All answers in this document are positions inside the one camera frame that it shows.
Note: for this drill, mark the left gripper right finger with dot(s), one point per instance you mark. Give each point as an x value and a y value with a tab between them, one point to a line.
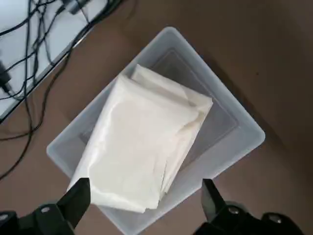
227	218

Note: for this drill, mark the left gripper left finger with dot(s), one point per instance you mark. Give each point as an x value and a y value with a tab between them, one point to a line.
53	218

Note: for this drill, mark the cream-colored tablecloth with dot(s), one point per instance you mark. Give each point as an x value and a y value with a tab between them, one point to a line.
146	137

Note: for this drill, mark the clear plastic storage box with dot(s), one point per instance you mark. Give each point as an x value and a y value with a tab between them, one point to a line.
234	137

